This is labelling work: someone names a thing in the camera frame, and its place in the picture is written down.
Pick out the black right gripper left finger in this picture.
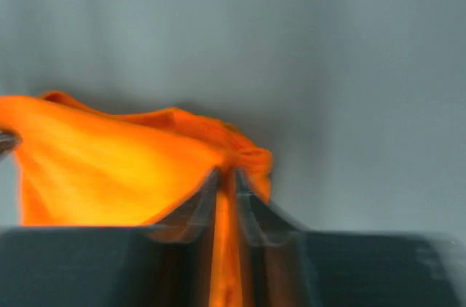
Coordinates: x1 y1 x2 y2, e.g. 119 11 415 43
1 170 220 307

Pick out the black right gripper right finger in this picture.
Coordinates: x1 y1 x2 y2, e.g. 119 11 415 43
235 170 465 307

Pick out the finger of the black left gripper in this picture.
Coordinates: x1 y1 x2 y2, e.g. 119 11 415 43
0 130 22 159

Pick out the orange t-shirt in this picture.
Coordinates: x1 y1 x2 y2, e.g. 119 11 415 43
1 92 272 306

